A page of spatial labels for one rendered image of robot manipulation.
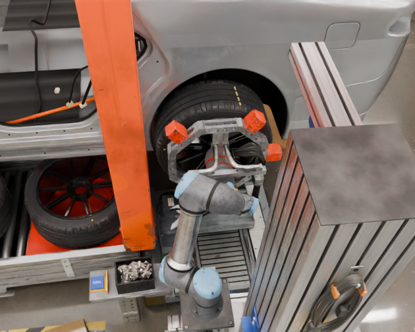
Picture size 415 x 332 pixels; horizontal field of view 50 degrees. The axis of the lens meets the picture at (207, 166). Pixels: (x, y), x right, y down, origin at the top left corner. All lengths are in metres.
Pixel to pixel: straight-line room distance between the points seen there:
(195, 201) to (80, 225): 1.18
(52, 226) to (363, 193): 2.09
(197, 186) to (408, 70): 3.61
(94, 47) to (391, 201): 1.02
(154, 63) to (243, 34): 0.45
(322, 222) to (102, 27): 0.94
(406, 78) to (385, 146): 3.82
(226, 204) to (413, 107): 3.14
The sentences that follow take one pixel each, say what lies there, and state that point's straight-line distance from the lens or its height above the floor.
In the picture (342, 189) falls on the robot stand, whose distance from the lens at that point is 0.91.
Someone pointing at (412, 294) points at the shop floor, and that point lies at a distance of 3.31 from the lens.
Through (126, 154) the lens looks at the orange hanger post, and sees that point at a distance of 1.88.
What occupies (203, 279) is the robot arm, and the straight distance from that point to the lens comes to 1.85.
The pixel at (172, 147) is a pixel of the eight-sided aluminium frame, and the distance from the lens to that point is 2.34.
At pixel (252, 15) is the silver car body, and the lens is 2.16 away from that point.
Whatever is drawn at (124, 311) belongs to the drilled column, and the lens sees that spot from 2.77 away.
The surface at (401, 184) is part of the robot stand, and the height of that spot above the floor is 2.03.
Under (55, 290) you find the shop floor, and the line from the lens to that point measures 3.10.
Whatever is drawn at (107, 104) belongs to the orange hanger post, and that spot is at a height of 1.60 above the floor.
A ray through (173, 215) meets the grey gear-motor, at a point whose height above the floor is 0.38.
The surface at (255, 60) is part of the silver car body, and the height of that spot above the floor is 1.35.
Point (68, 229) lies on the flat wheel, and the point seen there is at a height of 0.50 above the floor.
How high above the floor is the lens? 2.72
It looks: 50 degrees down
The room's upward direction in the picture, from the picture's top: 3 degrees clockwise
